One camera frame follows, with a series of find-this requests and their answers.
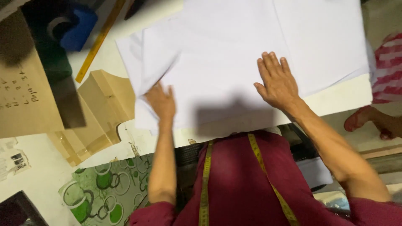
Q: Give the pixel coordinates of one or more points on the person's left hand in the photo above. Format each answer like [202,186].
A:
[161,103]

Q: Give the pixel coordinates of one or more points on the person's right hand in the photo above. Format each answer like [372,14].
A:
[278,86]

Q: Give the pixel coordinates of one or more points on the person's left fingers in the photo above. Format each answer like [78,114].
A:
[158,92]

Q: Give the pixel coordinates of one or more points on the white fabric sheet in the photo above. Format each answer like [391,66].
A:
[226,62]

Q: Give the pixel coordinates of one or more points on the taped brown cardboard pattern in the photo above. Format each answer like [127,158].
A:
[100,103]

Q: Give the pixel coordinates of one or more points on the yellow wooden ruler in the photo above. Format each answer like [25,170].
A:
[99,40]

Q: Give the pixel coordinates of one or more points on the yellow measuring tape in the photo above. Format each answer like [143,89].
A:
[205,179]

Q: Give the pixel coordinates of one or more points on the blue cloth bundle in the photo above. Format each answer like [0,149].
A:
[78,29]

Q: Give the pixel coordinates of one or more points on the green circle-patterned sheet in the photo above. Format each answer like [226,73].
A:
[106,191]

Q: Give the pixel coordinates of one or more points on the dark green cloth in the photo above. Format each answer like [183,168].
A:
[50,53]

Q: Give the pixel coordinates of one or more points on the maroon shirt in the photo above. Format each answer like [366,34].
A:
[238,188]

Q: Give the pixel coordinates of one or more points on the large brown paper pattern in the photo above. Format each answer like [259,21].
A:
[23,97]

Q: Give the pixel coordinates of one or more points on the newspaper scrap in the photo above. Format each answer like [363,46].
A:
[12,160]

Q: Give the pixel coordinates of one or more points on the folded white cloth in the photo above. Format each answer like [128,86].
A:
[315,172]

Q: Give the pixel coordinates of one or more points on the dark box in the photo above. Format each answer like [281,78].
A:
[18,212]

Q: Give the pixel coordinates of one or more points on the red white striped cloth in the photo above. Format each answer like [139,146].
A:
[389,72]

